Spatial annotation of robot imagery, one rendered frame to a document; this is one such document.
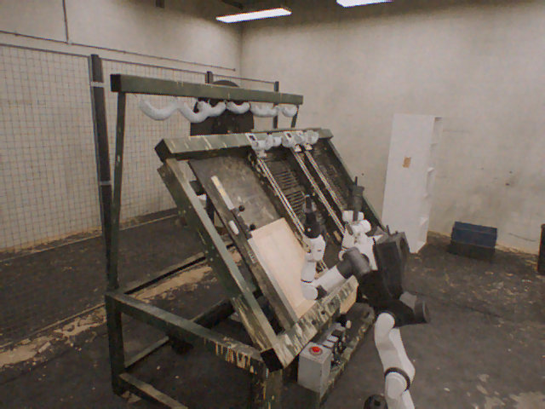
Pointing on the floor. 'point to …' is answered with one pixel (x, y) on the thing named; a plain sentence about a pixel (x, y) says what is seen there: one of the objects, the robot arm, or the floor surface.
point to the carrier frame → (272, 398)
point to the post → (312, 400)
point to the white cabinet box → (411, 175)
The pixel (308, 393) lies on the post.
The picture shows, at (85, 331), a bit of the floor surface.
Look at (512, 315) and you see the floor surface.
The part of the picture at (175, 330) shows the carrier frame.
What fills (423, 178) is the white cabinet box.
